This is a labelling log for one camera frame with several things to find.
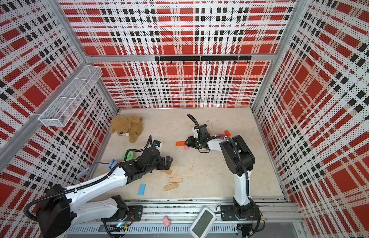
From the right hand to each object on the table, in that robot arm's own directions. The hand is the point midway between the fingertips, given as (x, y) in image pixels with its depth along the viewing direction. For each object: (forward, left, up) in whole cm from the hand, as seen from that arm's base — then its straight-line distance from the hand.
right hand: (188, 143), depth 99 cm
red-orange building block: (+10, -28, -2) cm, 30 cm away
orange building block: (0, +6, -1) cm, 6 cm away
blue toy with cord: (-18, +43, +8) cm, 47 cm away
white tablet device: (-46, -8, +3) cm, 46 cm away
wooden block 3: (-28, +10, -1) cm, 29 cm away
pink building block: (-2, +1, -2) cm, 4 cm away
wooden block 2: (-24, +6, -1) cm, 25 cm away
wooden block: (-19, +12, -2) cm, 22 cm away
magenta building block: (+10, -24, -5) cm, 27 cm away
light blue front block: (-29, +26, -2) cm, 39 cm away
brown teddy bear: (+7, +37, +11) cm, 39 cm away
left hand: (-15, +12, +8) cm, 20 cm away
